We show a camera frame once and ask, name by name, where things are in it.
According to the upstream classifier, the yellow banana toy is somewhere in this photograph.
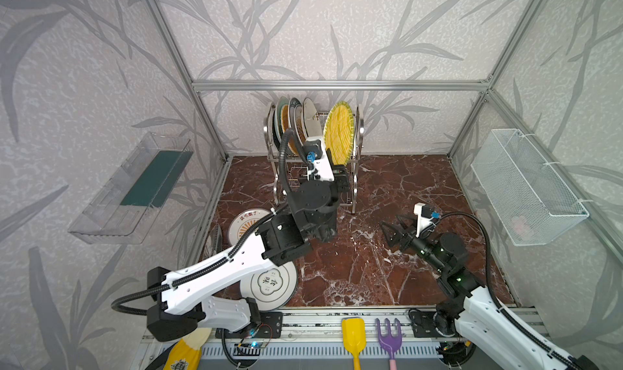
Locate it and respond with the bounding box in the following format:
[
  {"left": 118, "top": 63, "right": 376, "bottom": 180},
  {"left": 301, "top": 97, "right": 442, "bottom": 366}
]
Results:
[{"left": 163, "top": 328, "right": 212, "bottom": 370}]

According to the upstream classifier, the purple toy fork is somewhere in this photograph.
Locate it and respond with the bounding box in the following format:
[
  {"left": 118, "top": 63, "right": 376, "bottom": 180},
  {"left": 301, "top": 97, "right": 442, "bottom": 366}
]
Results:
[{"left": 376, "top": 318, "right": 402, "bottom": 370}]

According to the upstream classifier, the cream floral plate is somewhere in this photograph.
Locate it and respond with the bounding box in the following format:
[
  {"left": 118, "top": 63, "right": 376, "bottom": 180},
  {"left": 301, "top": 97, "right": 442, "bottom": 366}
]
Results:
[{"left": 302, "top": 98, "right": 323, "bottom": 138}]

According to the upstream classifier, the orange sunburst plate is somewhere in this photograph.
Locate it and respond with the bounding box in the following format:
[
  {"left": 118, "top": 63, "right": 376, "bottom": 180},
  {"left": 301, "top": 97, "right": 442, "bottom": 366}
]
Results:
[
  {"left": 295, "top": 105, "right": 308, "bottom": 144},
  {"left": 228, "top": 208, "right": 270, "bottom": 246}
]

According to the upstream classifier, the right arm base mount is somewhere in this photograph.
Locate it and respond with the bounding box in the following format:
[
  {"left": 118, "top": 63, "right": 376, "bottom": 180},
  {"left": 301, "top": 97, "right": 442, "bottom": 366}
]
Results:
[{"left": 407, "top": 308, "right": 456, "bottom": 338}]

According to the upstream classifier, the white wire mesh basket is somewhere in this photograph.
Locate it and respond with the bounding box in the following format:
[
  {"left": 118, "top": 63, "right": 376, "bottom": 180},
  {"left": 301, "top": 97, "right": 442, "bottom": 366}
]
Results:
[{"left": 471, "top": 128, "right": 590, "bottom": 247}]

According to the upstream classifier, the white plate black emblem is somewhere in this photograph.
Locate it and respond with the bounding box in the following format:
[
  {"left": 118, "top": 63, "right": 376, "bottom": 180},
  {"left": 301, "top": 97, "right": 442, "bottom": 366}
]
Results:
[{"left": 240, "top": 262, "right": 299, "bottom": 312}]

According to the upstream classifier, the light green flower plate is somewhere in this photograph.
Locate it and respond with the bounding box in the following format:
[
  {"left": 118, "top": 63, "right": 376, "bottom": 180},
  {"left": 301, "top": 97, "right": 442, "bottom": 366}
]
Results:
[{"left": 274, "top": 96, "right": 289, "bottom": 148}]

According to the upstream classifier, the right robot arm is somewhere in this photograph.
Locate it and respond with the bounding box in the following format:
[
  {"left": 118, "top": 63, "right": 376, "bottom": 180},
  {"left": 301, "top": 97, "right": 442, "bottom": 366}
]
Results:
[{"left": 381, "top": 209, "right": 597, "bottom": 369}]

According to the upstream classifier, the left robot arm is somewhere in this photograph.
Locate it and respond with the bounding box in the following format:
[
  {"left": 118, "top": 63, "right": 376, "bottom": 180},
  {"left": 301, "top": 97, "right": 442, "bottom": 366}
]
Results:
[{"left": 111, "top": 128, "right": 341, "bottom": 342}]

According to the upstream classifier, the steel dish rack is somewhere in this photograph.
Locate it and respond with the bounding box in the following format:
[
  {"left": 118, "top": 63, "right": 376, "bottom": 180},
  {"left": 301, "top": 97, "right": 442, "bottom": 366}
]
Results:
[{"left": 264, "top": 97, "right": 364, "bottom": 214}]

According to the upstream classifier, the yellow green woven plate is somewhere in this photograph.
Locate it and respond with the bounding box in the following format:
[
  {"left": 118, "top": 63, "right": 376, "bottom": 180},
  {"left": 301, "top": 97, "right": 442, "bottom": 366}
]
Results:
[{"left": 324, "top": 101, "right": 355, "bottom": 165}]

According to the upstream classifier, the green rim white plate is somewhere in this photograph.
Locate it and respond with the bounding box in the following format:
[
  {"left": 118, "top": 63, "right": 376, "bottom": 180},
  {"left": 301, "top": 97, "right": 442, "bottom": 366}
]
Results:
[{"left": 289, "top": 97, "right": 306, "bottom": 144}]

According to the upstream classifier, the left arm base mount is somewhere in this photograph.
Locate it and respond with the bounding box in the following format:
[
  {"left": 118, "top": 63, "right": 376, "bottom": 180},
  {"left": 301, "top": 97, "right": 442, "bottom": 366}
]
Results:
[{"left": 216, "top": 312, "right": 284, "bottom": 339}]

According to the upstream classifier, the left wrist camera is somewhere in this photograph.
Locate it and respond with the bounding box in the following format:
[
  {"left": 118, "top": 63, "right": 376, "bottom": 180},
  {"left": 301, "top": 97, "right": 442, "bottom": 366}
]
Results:
[{"left": 303, "top": 136, "right": 333, "bottom": 182}]

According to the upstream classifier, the orange woven plate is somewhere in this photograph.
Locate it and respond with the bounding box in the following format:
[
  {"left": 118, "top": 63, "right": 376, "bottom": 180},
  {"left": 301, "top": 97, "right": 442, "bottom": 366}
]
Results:
[{"left": 281, "top": 104, "right": 298, "bottom": 155}]

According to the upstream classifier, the clear plastic wall shelf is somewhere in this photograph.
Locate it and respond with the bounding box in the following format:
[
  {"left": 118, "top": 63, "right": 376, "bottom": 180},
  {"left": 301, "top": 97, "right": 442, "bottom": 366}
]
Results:
[{"left": 68, "top": 133, "right": 194, "bottom": 245}]

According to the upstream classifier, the yellow toy shovel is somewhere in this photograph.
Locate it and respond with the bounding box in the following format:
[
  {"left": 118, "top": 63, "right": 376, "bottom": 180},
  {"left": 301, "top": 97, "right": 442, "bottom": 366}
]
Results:
[{"left": 342, "top": 317, "right": 367, "bottom": 370}]

